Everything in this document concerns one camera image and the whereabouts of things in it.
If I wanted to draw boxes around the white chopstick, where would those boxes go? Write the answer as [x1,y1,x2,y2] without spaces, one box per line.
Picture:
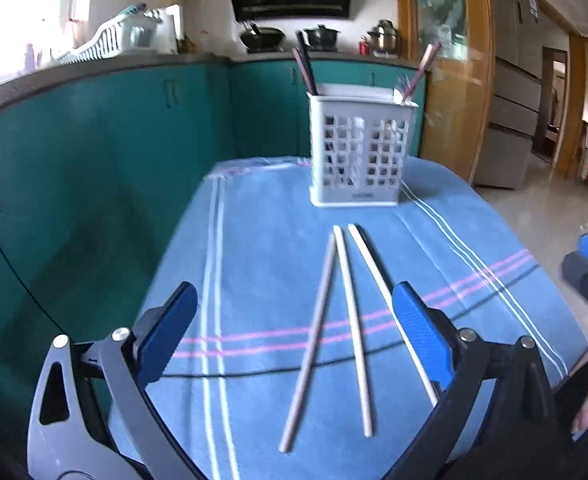
[277,233,336,454]
[333,226,374,438]
[348,223,438,408]

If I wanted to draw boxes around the dark red chopstick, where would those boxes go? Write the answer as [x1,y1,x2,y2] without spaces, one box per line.
[295,30,318,96]
[292,47,317,96]
[400,41,442,104]

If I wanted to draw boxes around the blue striped towel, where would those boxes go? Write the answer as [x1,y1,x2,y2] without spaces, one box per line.
[108,155,588,480]

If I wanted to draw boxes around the white plastic utensil basket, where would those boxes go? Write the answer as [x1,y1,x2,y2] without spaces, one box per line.
[308,84,421,207]

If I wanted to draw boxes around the teal lower cabinets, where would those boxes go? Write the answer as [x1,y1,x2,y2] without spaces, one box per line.
[0,56,427,461]

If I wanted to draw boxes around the silver refrigerator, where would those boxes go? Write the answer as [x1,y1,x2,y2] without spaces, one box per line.
[474,0,543,190]

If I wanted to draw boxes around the red thermos bottle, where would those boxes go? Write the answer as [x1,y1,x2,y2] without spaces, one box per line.
[359,36,371,55]

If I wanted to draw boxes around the stainless steel stock pot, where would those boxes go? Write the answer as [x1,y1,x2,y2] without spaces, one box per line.
[367,20,400,55]

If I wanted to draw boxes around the wooden glass sliding door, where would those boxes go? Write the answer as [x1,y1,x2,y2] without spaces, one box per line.
[397,0,495,182]

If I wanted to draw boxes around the black clay pot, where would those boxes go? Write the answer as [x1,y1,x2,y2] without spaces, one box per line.
[305,25,339,52]

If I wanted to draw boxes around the black wok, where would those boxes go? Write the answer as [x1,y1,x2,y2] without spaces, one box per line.
[239,22,285,54]

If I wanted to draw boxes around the white dish rack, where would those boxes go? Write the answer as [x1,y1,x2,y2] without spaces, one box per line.
[52,2,163,65]

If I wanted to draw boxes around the white cutting board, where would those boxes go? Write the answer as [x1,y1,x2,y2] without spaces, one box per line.
[152,4,184,54]

